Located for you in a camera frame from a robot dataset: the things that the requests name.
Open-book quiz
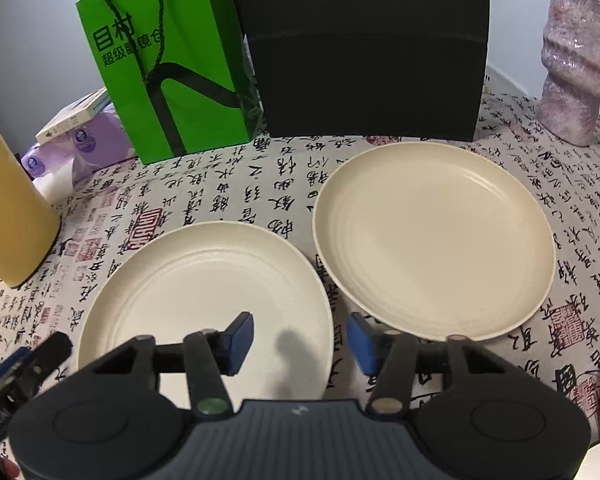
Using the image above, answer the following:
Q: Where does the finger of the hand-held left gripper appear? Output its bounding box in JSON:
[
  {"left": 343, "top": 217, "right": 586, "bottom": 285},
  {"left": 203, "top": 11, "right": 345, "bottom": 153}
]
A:
[
  {"left": 0, "top": 352, "right": 31, "bottom": 396},
  {"left": 27, "top": 332, "right": 74, "bottom": 378}
]

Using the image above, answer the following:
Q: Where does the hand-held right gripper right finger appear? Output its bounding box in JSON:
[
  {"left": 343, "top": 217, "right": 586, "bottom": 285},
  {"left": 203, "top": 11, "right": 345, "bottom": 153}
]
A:
[{"left": 346, "top": 312, "right": 523, "bottom": 419}]

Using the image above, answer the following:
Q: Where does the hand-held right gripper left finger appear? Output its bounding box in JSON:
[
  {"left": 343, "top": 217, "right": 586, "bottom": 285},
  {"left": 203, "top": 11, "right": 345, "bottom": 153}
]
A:
[{"left": 80, "top": 311, "right": 255, "bottom": 421}]

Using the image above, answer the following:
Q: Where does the cream plate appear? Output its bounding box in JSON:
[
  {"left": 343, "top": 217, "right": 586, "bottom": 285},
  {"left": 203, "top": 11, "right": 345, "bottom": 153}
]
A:
[
  {"left": 312, "top": 141, "right": 557, "bottom": 342},
  {"left": 76, "top": 221, "right": 334, "bottom": 411}
]

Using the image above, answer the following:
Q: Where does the yellow thermos jug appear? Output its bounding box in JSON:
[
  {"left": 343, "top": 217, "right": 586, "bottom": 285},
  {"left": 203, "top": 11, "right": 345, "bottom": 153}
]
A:
[{"left": 0, "top": 115, "right": 62, "bottom": 289}]

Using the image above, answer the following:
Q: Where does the calligraphy print tablecloth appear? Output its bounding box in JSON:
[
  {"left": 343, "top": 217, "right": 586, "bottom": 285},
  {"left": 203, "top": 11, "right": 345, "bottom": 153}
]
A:
[{"left": 0, "top": 92, "right": 600, "bottom": 461}]

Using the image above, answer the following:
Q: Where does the purple tissue pack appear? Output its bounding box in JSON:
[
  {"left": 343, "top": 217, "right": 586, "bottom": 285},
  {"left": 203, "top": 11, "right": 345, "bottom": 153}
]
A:
[{"left": 20, "top": 110, "right": 136, "bottom": 201}]

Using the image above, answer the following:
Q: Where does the flat white box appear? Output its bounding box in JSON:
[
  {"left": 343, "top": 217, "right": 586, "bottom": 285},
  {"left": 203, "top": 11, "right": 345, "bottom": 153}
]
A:
[{"left": 35, "top": 87, "right": 113, "bottom": 145}]

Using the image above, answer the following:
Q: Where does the black paper bag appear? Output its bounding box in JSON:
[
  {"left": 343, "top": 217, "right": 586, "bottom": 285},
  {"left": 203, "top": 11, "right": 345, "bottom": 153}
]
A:
[{"left": 225, "top": 0, "right": 492, "bottom": 142}]

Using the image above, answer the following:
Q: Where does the green paper bag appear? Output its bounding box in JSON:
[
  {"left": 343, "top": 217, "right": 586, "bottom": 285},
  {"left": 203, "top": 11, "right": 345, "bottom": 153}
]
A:
[{"left": 76, "top": 0, "right": 261, "bottom": 165}]

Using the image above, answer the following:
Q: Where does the pink textured vase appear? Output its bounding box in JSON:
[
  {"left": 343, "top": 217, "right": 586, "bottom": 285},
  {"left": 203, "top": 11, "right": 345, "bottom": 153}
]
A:
[{"left": 536, "top": 0, "right": 600, "bottom": 147}]

